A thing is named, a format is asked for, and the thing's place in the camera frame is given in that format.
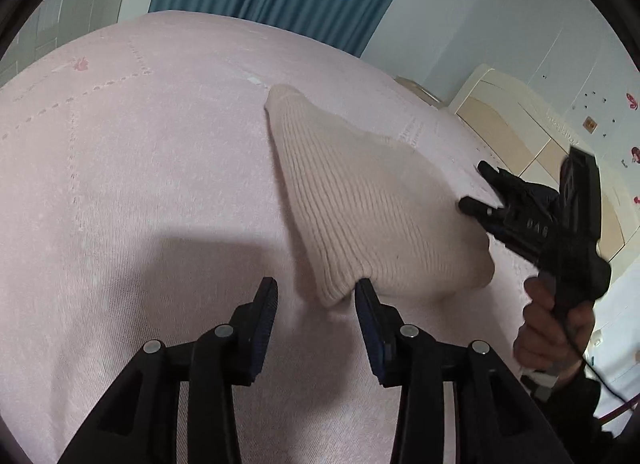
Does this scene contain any peach knit sweater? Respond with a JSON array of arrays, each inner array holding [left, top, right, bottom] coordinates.
[[265, 84, 495, 308]]

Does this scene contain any person's right hand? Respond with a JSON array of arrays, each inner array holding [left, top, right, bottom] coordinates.
[[513, 277, 596, 380]]

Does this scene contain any cream wooden headboard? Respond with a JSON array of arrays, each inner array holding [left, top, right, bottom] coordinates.
[[449, 64, 639, 279]]

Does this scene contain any pink bed sheet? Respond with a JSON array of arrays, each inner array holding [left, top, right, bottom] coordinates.
[[0, 8, 547, 464]]

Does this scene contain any white wardrobe with red decals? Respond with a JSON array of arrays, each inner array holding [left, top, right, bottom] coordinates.
[[1, 0, 151, 83]]

